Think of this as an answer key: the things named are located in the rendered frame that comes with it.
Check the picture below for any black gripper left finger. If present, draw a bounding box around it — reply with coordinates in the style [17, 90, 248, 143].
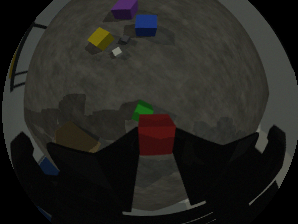
[47, 127, 140, 213]

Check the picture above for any red block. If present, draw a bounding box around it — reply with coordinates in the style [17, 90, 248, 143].
[138, 113, 176, 156]

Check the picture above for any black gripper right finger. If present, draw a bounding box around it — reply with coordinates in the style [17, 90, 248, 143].
[172, 128, 259, 205]

